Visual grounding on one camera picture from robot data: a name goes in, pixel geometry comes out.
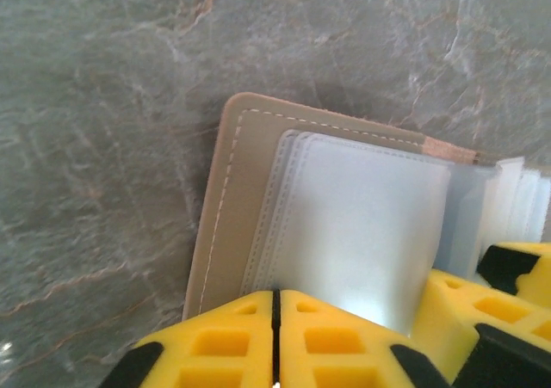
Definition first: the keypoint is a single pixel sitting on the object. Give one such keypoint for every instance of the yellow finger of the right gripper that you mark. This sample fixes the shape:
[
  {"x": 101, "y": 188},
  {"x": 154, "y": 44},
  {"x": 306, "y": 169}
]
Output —
[
  {"x": 538, "y": 276},
  {"x": 456, "y": 315}
]

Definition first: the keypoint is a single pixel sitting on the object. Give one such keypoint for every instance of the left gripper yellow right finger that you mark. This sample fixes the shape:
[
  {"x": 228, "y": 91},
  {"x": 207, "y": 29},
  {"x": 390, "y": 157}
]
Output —
[{"x": 374, "y": 340}]

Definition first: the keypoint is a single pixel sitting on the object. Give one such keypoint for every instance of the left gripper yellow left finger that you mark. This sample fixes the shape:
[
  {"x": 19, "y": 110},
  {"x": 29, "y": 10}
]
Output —
[{"x": 254, "y": 319}]

